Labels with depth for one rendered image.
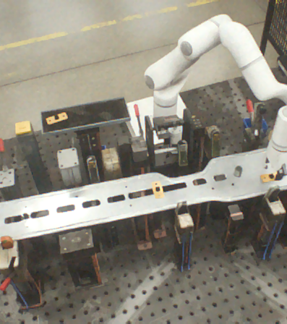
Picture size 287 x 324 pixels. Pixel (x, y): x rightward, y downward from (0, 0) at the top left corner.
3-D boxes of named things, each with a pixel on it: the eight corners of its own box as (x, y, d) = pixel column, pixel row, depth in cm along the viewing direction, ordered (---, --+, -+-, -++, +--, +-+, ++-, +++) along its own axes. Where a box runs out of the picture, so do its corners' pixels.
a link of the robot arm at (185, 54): (176, 82, 210) (150, 97, 204) (163, 60, 210) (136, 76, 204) (230, 39, 164) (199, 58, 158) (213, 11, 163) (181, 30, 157)
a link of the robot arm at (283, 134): (283, 125, 167) (267, 137, 163) (290, 99, 156) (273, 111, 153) (301, 137, 162) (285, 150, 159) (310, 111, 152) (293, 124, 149)
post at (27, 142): (38, 199, 215) (14, 138, 181) (37, 187, 219) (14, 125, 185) (53, 196, 215) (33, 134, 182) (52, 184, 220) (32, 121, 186)
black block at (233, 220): (223, 261, 190) (230, 226, 168) (215, 240, 197) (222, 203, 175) (241, 257, 191) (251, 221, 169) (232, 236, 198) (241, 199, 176)
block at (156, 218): (155, 239, 198) (154, 202, 176) (148, 215, 207) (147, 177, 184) (166, 236, 199) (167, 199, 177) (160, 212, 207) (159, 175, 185)
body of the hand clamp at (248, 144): (238, 187, 215) (249, 138, 188) (234, 176, 219) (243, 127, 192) (250, 184, 216) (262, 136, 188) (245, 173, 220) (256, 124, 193)
